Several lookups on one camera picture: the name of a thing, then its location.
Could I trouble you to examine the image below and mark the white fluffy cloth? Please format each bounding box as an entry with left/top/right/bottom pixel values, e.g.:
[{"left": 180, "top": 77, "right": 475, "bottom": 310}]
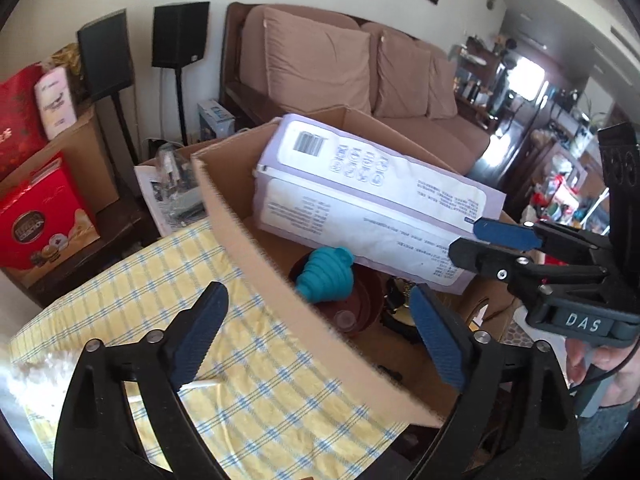
[{"left": 0, "top": 350, "right": 71, "bottom": 411}]

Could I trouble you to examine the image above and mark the folded newspaper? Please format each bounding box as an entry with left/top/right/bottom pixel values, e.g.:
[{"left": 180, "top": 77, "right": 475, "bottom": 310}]
[{"left": 134, "top": 160, "right": 211, "bottom": 237}]

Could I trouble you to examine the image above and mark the medium pink sofa cushion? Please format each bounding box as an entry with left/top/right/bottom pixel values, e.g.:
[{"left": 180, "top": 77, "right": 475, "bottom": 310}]
[{"left": 375, "top": 30, "right": 432, "bottom": 120}]

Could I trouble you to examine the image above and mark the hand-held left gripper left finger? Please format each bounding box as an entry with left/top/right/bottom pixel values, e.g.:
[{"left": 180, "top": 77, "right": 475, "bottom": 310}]
[{"left": 55, "top": 281, "right": 230, "bottom": 480}]

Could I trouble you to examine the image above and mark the cluttered dark wooden shelf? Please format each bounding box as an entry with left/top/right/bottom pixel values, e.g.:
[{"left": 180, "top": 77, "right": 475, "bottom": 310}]
[{"left": 452, "top": 35, "right": 516, "bottom": 131}]

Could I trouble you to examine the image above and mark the dark red plastic saucer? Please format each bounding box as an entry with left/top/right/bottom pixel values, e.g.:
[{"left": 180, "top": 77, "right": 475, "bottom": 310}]
[{"left": 288, "top": 252, "right": 386, "bottom": 338}]

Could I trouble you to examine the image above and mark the red gift box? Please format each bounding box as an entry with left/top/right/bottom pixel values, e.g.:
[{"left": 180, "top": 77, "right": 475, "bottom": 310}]
[{"left": 0, "top": 157, "right": 100, "bottom": 268}]

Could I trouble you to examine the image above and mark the person's right hand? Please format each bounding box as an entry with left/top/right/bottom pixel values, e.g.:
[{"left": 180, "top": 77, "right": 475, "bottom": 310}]
[{"left": 566, "top": 337, "right": 640, "bottom": 408}]

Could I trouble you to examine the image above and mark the pale purple printed box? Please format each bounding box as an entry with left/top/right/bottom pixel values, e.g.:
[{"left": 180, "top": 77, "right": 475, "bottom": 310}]
[{"left": 252, "top": 114, "right": 507, "bottom": 295}]

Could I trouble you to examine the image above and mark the black speaker with slanted face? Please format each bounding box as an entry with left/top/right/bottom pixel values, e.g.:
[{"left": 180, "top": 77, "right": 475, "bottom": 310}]
[{"left": 77, "top": 10, "right": 135, "bottom": 103}]

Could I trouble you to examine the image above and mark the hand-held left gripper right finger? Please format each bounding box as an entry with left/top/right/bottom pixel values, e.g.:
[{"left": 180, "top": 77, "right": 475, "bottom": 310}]
[{"left": 410, "top": 284, "right": 583, "bottom": 480}]

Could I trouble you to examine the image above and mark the brown cardboard box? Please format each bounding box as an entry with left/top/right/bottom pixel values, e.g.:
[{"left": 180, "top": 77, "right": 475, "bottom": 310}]
[{"left": 190, "top": 105, "right": 521, "bottom": 428}]

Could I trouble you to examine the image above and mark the pink and white box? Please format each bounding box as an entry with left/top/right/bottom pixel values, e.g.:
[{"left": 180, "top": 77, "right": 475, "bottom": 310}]
[{"left": 34, "top": 66, "right": 78, "bottom": 141}]

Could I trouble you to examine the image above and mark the teal ribbed silicone toy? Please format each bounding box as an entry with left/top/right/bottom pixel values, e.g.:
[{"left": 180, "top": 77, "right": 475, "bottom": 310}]
[{"left": 295, "top": 246, "right": 356, "bottom": 303}]

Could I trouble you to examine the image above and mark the black upright speaker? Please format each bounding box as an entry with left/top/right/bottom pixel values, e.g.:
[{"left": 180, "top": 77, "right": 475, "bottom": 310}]
[{"left": 152, "top": 1, "right": 211, "bottom": 68}]

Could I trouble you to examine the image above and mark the red gift bag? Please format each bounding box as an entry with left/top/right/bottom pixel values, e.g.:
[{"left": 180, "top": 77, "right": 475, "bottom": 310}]
[{"left": 0, "top": 65, "right": 48, "bottom": 181}]

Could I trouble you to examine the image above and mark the small pink sofa cushion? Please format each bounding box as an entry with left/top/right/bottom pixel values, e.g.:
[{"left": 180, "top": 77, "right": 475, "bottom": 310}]
[{"left": 427, "top": 55, "right": 459, "bottom": 121}]

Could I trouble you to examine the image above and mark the brown wooden frame sofa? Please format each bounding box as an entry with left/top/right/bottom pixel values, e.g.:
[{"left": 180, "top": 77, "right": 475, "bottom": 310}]
[{"left": 220, "top": 2, "right": 493, "bottom": 178}]

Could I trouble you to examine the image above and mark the yellow checked cloth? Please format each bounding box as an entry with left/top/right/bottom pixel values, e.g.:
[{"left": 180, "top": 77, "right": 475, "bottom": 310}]
[{"left": 10, "top": 217, "right": 411, "bottom": 480}]

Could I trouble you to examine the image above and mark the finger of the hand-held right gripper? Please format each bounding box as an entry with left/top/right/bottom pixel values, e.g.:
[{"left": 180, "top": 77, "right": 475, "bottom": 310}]
[
  {"left": 448, "top": 237, "right": 608, "bottom": 306},
  {"left": 472, "top": 216, "right": 613, "bottom": 266}
]

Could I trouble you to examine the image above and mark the clear plastic bag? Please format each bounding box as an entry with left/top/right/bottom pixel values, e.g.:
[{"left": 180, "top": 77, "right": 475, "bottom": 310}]
[{"left": 155, "top": 142, "right": 206, "bottom": 221}]

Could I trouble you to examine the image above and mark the colourful clutter pile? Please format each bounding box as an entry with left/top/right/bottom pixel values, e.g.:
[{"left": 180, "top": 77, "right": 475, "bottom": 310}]
[{"left": 520, "top": 130, "right": 611, "bottom": 241}]

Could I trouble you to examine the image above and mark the gold patterned gift bag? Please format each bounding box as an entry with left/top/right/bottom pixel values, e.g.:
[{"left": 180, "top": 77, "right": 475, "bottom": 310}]
[{"left": 50, "top": 42, "right": 88, "bottom": 103}]

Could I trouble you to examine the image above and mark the black pole speaker stand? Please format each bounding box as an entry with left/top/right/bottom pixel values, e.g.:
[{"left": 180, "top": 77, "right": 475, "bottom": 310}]
[{"left": 172, "top": 66, "right": 189, "bottom": 146}]

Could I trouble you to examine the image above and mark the large pink sofa cushion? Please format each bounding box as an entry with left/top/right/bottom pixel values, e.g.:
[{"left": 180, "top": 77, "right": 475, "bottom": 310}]
[{"left": 262, "top": 7, "right": 373, "bottom": 116}]

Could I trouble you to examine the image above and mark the blue and white box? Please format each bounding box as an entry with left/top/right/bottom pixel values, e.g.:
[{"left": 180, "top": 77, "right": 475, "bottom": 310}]
[{"left": 197, "top": 100, "right": 236, "bottom": 144}]

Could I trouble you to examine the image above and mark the black tripod speaker stand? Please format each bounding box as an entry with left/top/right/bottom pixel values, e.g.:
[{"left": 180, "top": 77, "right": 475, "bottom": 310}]
[{"left": 112, "top": 91, "right": 142, "bottom": 166}]

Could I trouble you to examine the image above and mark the dark wooden side table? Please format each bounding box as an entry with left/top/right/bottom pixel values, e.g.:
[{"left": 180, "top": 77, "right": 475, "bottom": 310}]
[{"left": 0, "top": 195, "right": 161, "bottom": 306}]

